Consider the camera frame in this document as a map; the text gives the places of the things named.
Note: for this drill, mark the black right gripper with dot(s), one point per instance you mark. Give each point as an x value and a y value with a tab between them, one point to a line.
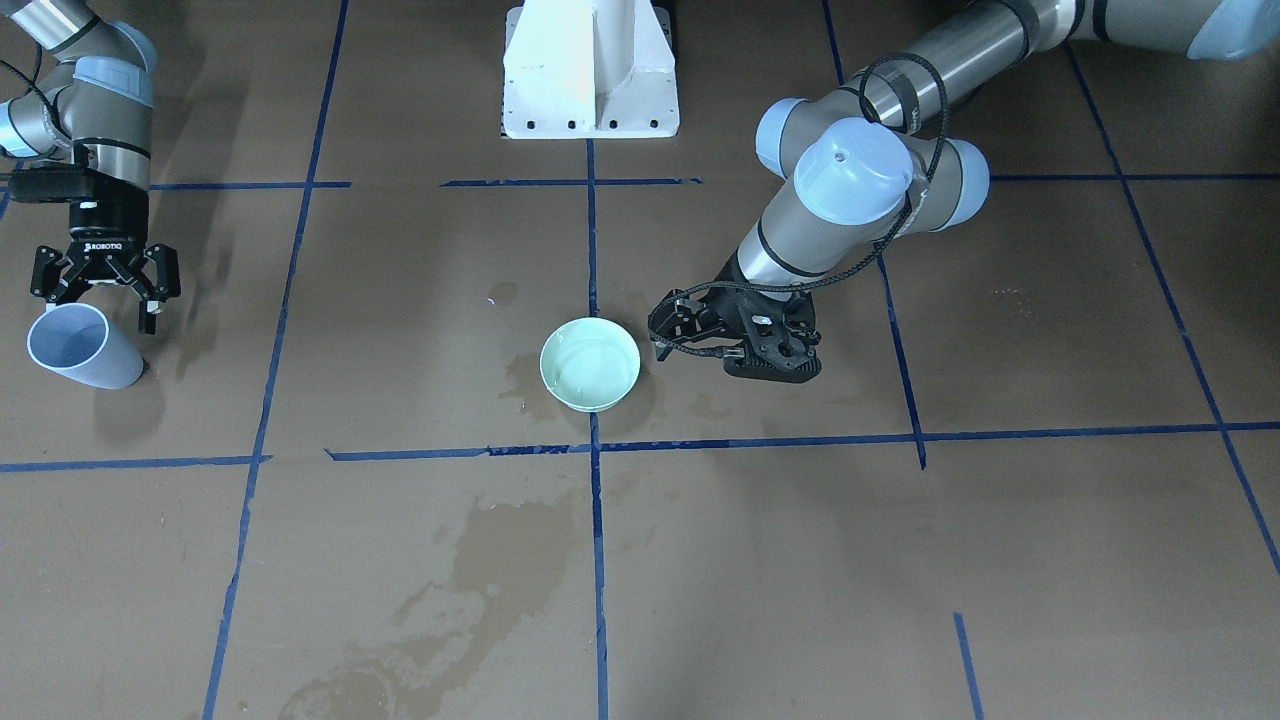
107	222

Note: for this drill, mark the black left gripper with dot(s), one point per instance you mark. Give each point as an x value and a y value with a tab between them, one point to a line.
727	306

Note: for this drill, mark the blue plastic cup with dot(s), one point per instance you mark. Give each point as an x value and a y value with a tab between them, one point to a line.
79	342

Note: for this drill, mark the light green bowl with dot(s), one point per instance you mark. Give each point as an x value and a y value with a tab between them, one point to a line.
589	364

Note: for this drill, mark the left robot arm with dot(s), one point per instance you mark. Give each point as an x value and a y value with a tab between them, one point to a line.
873	160

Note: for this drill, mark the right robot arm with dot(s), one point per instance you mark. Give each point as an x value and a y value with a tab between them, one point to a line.
83	137

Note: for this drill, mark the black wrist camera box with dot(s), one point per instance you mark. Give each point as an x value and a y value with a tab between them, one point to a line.
60	183

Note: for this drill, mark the white pedestal column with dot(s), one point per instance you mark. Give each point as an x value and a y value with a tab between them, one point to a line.
590	69

